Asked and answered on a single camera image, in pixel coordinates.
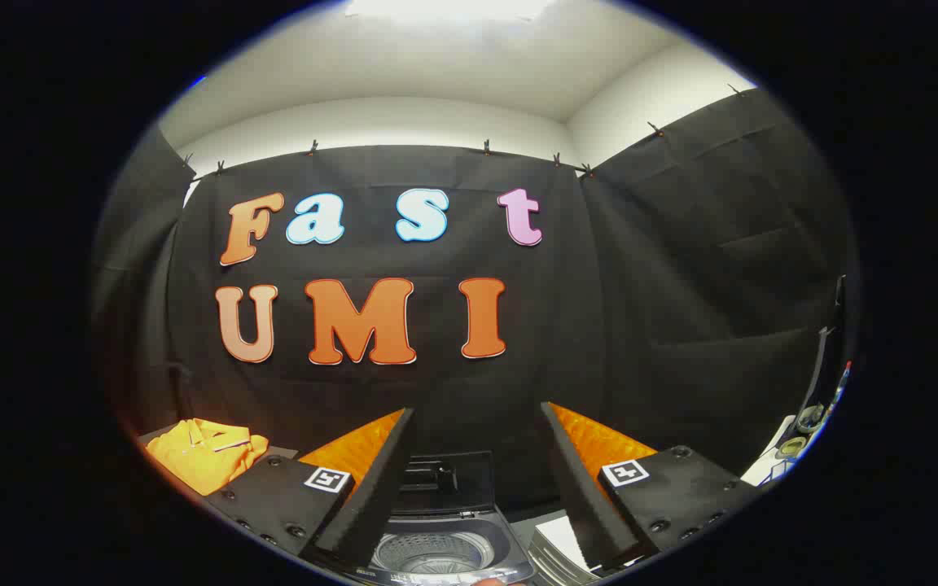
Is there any grey platform box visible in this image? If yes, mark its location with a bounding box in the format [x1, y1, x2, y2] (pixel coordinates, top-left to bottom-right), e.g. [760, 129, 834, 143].
[137, 422, 300, 501]

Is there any yellow polo shirt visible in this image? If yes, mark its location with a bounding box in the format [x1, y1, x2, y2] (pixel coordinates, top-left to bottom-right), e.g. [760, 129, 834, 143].
[146, 418, 270, 496]

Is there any white side table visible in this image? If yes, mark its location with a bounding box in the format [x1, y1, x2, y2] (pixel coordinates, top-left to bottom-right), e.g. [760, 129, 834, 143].
[740, 413, 813, 487]

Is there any white paper sheet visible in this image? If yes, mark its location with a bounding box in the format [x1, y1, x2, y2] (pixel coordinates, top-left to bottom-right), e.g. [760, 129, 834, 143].
[534, 515, 594, 571]

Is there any dark upright stand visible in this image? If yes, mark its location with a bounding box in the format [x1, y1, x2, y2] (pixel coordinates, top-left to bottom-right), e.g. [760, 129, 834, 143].
[795, 275, 851, 436]

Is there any grey washing machine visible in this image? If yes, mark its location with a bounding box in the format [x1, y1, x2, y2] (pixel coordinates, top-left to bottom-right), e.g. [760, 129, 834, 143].
[347, 505, 540, 586]

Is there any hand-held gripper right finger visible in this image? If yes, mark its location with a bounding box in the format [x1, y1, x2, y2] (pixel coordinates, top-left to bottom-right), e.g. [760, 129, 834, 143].
[540, 400, 764, 575]

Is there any dark glass washing machine lid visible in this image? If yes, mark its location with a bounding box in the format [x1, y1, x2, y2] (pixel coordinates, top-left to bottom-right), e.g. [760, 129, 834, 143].
[398, 450, 496, 516]

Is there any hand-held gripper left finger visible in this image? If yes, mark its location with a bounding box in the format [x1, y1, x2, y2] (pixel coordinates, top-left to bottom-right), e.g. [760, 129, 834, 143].
[204, 407, 418, 575]

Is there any black backdrop cloth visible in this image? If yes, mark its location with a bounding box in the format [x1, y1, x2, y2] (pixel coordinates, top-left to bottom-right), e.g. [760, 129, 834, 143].
[90, 85, 853, 522]

